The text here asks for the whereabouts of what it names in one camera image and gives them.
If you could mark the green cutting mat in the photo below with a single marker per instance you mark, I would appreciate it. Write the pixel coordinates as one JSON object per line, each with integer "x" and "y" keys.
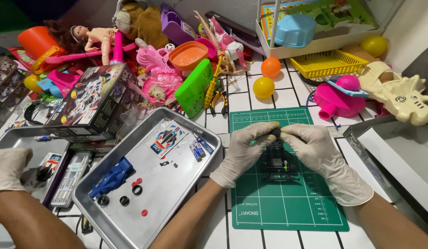
{"x": 286, "y": 207}

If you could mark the yellow toy giraffe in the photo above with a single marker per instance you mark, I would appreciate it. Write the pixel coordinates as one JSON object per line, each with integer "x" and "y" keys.
{"x": 214, "y": 81}

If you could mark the small black plastic part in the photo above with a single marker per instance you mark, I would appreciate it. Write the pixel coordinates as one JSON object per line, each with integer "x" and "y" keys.
{"x": 164, "y": 163}

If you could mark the blue toy car body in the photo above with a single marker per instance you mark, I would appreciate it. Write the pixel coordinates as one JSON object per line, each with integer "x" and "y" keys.
{"x": 112, "y": 178}

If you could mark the large silver metal tray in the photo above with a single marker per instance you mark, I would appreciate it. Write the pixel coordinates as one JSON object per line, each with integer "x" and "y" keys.
{"x": 158, "y": 193}

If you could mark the toy car sticker sheet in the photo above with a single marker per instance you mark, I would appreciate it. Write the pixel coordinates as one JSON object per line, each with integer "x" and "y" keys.
{"x": 167, "y": 138}

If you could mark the cream toy dinosaur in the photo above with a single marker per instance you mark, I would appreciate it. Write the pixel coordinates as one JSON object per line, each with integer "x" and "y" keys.
{"x": 400, "y": 93}

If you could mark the person's right hand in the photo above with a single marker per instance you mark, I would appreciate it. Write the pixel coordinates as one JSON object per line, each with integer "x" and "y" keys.
{"x": 324, "y": 162}

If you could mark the pink bag with small toy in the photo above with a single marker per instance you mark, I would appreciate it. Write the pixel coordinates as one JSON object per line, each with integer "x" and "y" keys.
{"x": 162, "y": 88}

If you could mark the plastic doll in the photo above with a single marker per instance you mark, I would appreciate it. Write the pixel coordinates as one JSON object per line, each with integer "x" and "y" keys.
{"x": 93, "y": 38}

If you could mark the pink white toy horse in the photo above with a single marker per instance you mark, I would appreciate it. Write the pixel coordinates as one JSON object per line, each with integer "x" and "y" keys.
{"x": 229, "y": 45}

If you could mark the pink toy pony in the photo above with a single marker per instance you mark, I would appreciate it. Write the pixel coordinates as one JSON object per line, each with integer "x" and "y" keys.
{"x": 153, "y": 58}

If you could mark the black toy car chassis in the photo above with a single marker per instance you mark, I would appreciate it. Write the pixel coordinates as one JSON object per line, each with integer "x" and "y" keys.
{"x": 278, "y": 164}

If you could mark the black rubber tyre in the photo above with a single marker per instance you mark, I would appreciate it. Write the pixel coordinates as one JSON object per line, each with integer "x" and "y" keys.
{"x": 137, "y": 190}
{"x": 103, "y": 200}
{"x": 124, "y": 201}

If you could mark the pink toy funnel with ball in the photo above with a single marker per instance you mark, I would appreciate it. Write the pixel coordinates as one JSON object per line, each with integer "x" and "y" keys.
{"x": 338, "y": 100}

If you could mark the small silver metal tray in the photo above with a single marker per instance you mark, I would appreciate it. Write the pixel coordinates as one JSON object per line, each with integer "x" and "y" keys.
{"x": 30, "y": 141}

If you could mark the dark printed toy box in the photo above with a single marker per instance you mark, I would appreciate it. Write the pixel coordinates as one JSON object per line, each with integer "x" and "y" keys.
{"x": 6, "y": 93}

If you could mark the toy car kit box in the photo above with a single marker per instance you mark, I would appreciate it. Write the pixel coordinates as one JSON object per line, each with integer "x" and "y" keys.
{"x": 91, "y": 103}

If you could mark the small yellow ball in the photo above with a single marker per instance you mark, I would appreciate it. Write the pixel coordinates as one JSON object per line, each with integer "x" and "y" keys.
{"x": 31, "y": 83}

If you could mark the purple plastic toy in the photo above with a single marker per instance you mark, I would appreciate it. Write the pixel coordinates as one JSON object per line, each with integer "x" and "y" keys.
{"x": 174, "y": 27}

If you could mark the orange plastic bucket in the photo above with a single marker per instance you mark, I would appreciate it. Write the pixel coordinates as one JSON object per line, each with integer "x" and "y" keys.
{"x": 36, "y": 41}

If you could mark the green plastic basket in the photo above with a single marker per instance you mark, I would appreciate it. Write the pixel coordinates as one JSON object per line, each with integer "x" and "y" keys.
{"x": 195, "y": 88}

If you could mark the orange plastic ball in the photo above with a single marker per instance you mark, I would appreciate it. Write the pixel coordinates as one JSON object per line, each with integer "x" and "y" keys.
{"x": 271, "y": 67}

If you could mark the yellow plastic basket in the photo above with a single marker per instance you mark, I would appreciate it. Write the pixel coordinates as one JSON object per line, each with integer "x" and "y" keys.
{"x": 326, "y": 64}

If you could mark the white storage cart with books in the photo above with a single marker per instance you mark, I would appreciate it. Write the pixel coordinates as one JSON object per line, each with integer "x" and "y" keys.
{"x": 324, "y": 45}

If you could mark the blue white battery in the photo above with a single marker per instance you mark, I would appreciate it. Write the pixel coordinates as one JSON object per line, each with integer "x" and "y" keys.
{"x": 195, "y": 153}
{"x": 199, "y": 148}

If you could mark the blue plastic bowl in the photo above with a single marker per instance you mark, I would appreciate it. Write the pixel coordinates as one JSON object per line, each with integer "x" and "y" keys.
{"x": 295, "y": 31}

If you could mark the clear plastic parts package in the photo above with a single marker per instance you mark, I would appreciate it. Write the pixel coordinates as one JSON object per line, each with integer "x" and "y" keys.
{"x": 72, "y": 179}

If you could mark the brown plush toy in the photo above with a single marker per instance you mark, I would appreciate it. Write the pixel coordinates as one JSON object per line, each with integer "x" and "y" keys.
{"x": 144, "y": 22}

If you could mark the orange plastic bowl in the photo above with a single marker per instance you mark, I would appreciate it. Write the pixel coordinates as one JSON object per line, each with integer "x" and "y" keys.
{"x": 188, "y": 55}

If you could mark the small sticker sheet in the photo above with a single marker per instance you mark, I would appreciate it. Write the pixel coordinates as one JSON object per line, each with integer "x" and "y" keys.
{"x": 52, "y": 160}

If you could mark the person's left hand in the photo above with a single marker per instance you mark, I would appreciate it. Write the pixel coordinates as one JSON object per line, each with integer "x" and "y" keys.
{"x": 236, "y": 155}

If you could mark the yellow green plastic ball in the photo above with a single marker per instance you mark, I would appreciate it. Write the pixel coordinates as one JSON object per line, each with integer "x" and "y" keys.
{"x": 374, "y": 46}

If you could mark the yellow black pliers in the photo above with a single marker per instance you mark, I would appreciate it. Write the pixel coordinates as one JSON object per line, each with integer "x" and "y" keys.
{"x": 219, "y": 100}

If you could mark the grey cardboard box lid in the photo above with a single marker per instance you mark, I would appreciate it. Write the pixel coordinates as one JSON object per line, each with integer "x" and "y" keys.
{"x": 400, "y": 155}

